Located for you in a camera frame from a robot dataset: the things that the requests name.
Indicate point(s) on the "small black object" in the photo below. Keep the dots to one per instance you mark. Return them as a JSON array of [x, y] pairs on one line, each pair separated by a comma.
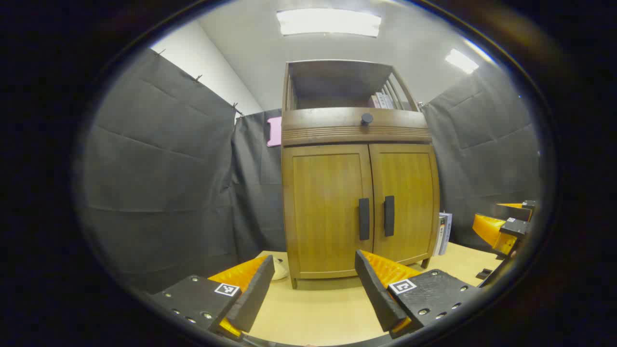
[[483, 273]]

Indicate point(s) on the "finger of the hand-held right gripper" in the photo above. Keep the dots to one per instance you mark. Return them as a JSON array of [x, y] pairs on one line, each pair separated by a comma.
[[516, 212], [515, 227]]

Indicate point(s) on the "large ceiling light panel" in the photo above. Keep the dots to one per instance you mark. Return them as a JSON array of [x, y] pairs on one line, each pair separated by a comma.
[[328, 21]]

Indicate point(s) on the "wooden cabinet door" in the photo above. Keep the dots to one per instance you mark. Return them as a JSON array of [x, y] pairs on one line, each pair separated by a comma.
[[323, 207], [409, 193]]

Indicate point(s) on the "black round drawer knob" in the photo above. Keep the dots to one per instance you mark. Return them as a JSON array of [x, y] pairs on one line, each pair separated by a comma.
[[367, 118]]

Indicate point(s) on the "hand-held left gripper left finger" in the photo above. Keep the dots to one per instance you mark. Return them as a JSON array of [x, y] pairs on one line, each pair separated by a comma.
[[253, 296]]

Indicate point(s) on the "blue grey book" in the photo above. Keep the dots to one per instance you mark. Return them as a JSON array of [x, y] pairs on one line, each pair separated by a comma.
[[446, 231]]

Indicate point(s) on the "cream plush toy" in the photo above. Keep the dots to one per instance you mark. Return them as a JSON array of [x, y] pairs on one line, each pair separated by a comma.
[[280, 271]]

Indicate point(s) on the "pink book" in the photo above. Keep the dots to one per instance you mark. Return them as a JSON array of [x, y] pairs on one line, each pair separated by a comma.
[[374, 101]]

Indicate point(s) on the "small ceiling light panel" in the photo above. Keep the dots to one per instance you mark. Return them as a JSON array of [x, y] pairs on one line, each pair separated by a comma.
[[461, 60]]

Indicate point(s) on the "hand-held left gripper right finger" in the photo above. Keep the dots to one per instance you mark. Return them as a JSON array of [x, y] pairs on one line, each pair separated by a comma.
[[376, 291]]

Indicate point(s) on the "wooden double-door shoe cabinet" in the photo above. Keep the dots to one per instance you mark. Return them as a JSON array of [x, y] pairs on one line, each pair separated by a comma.
[[356, 127]]

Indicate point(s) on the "black backdrop cloth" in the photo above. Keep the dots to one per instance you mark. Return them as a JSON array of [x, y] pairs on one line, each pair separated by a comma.
[[159, 168]]

